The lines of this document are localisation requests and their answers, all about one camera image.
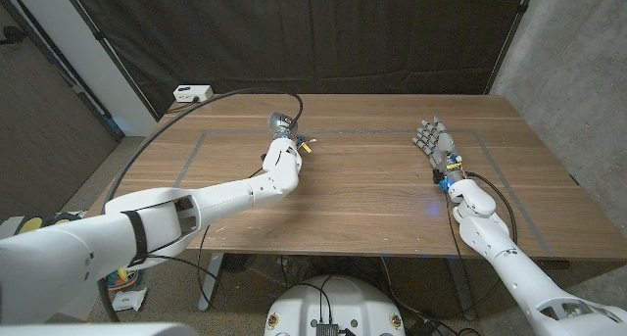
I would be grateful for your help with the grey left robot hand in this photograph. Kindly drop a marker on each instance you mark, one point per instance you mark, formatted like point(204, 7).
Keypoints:
point(281, 125)

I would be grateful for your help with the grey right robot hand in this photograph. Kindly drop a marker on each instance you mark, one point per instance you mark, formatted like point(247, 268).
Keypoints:
point(441, 145)

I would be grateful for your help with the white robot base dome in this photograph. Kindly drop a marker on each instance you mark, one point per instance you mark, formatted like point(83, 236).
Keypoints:
point(338, 306)

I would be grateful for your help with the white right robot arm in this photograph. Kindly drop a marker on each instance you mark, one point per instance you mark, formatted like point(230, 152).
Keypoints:
point(519, 272)

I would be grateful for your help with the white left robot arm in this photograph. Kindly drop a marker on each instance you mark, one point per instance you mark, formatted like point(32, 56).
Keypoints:
point(147, 223)

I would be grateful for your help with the white power box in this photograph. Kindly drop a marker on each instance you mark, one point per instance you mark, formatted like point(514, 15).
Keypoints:
point(193, 93)

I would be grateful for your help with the black backdrop curtain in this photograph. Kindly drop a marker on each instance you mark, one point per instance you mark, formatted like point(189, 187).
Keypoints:
point(303, 32)

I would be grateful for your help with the black backdrop stand pole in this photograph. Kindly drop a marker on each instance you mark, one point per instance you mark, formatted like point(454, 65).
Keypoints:
point(110, 52)
point(509, 37)

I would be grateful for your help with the grey metal table leg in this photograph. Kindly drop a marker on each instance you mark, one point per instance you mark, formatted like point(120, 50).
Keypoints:
point(460, 287)
point(210, 282)

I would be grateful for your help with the white plastic packet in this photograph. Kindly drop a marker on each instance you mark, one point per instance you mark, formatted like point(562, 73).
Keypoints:
point(128, 300)

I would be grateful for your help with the yellow black foot pedal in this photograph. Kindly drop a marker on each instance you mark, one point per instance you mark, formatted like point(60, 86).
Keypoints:
point(29, 223)
point(61, 218)

